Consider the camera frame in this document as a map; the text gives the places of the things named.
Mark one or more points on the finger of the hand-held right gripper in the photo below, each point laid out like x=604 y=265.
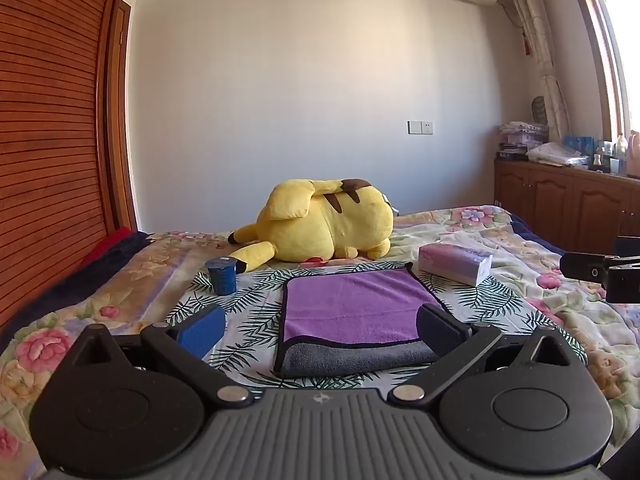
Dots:
x=622 y=280
x=582 y=266

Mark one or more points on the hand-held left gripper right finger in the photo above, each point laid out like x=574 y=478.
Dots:
x=436 y=331

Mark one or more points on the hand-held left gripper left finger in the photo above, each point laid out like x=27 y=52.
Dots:
x=202 y=334

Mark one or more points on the purple and grey towel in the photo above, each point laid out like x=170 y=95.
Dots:
x=350 y=310

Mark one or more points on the leaf print cloth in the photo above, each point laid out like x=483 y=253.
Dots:
x=250 y=310

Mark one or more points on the blue cup with lid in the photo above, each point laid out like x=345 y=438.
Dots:
x=221 y=275

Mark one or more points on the wooden cabinet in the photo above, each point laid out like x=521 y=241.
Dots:
x=565 y=200

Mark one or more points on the pink tissue pack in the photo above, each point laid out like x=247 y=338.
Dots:
x=452 y=261

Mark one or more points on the clear bottle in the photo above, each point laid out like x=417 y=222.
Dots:
x=620 y=147

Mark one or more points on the blue box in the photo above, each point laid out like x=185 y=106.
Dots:
x=579 y=143

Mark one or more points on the white plastic bag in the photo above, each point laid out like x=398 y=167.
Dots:
x=555 y=154

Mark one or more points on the red cloth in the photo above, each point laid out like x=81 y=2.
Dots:
x=107 y=246

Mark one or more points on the dark blue blanket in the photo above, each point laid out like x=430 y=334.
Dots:
x=75 y=280

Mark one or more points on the clutter on cabinet top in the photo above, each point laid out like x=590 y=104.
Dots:
x=522 y=135

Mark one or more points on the yellow plush toy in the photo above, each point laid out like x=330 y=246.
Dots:
x=320 y=222

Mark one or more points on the patterned curtain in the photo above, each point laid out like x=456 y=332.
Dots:
x=542 y=50

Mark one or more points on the wooden slatted wardrobe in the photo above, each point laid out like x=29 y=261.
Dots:
x=50 y=150

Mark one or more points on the wooden window frame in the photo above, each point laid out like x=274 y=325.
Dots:
x=605 y=45

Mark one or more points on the white wall socket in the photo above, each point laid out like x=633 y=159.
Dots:
x=420 y=127

